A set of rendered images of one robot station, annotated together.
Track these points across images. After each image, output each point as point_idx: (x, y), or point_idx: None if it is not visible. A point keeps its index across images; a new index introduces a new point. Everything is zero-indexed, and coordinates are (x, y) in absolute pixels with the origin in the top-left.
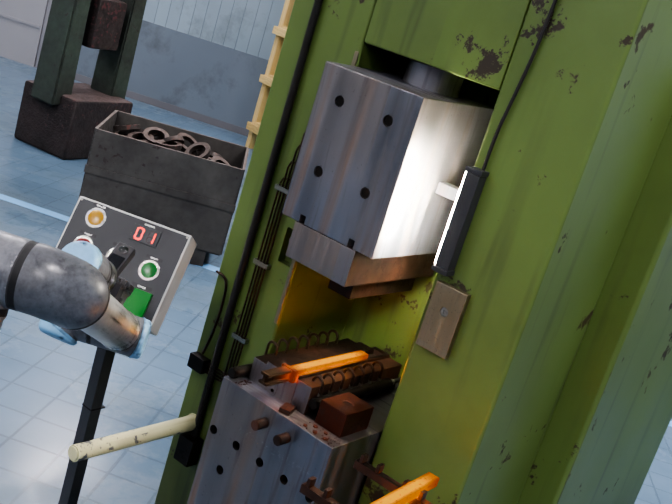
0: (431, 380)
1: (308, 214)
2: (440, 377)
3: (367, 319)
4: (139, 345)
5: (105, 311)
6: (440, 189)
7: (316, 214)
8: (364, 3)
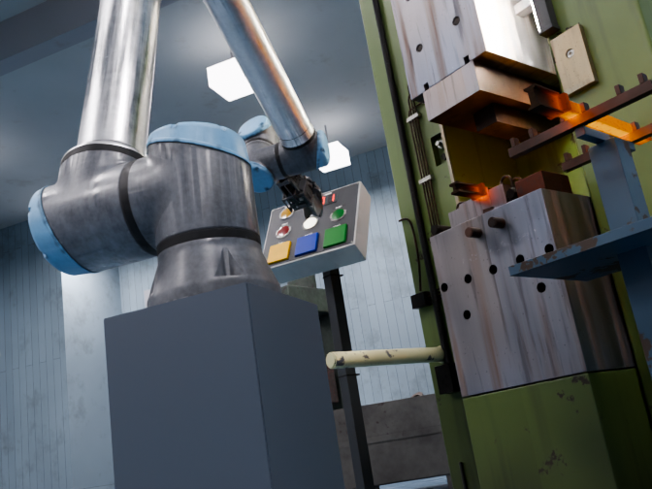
0: None
1: (428, 79)
2: (603, 101)
3: None
4: (318, 139)
5: None
6: (517, 9)
7: (433, 72)
8: None
